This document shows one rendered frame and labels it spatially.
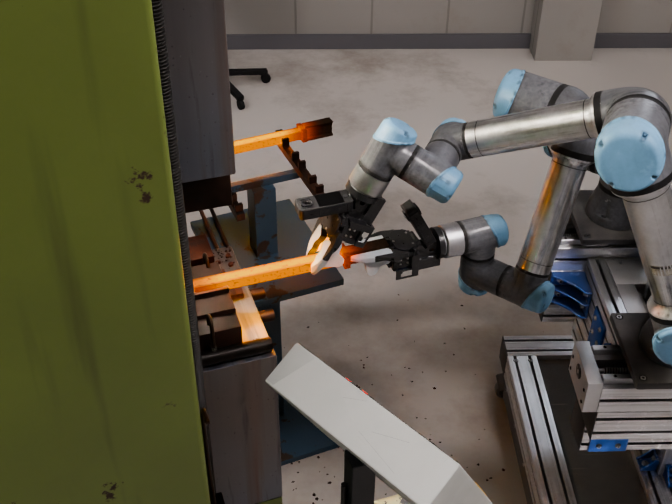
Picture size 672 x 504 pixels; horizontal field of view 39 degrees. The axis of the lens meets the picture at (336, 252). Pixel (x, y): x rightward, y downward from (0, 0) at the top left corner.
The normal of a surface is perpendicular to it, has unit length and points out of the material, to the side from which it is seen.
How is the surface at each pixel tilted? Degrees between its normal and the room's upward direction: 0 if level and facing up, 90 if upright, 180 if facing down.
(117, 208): 90
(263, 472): 90
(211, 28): 90
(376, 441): 30
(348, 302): 0
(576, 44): 90
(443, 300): 0
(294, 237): 0
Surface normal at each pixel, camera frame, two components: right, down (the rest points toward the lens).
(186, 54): 0.32, 0.58
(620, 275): 0.00, -0.79
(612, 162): -0.41, 0.46
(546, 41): 0.03, 0.62
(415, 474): -0.36, -0.47
